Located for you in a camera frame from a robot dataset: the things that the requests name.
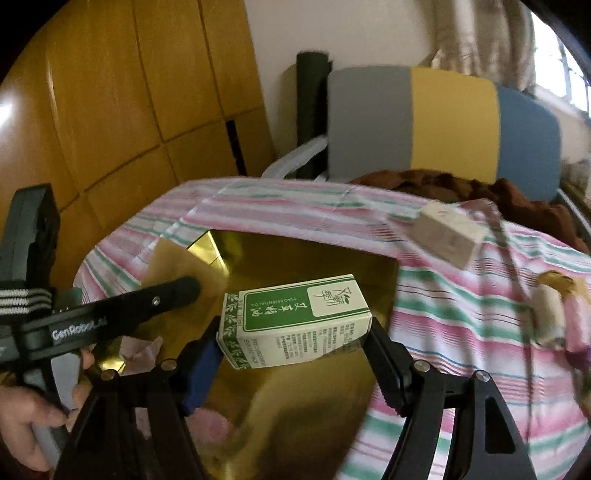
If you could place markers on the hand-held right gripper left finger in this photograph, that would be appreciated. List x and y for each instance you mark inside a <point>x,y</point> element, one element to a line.
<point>203,374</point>

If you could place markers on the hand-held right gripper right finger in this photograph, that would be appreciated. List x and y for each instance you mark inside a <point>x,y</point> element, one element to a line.
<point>388,374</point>

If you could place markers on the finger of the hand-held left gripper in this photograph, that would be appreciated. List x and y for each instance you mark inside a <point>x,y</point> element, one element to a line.
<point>171,293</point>

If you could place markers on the green and white carton box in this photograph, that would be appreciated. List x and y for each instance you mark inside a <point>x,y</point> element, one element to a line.
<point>286,318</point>

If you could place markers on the gold tin box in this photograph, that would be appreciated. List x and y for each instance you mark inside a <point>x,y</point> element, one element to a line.
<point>286,258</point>

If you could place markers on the white yarn roll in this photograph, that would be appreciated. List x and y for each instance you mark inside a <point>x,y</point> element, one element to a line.
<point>549,314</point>

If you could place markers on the person's left hand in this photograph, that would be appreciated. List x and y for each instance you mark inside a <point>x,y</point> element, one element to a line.
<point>23,429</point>

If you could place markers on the pale pink cloth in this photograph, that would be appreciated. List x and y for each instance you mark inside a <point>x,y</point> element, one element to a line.
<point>141,353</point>

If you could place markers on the small white box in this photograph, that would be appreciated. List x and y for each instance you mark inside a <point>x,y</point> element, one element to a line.
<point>448,230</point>

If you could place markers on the yellow wooden wardrobe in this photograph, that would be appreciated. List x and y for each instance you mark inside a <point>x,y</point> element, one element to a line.
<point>138,92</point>

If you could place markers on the brown blanket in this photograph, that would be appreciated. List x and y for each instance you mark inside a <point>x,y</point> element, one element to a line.
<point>508,194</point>

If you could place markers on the dark green rolled mat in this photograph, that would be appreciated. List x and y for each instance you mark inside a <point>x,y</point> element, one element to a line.
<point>311,101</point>

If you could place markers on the grey yellow blue chair back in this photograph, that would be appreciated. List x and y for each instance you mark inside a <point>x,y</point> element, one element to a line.
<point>452,124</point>

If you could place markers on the window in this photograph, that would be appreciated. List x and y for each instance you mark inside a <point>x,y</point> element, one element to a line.
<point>558,69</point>

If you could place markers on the beige patterned curtain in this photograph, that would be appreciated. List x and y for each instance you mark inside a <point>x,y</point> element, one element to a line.
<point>485,37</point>

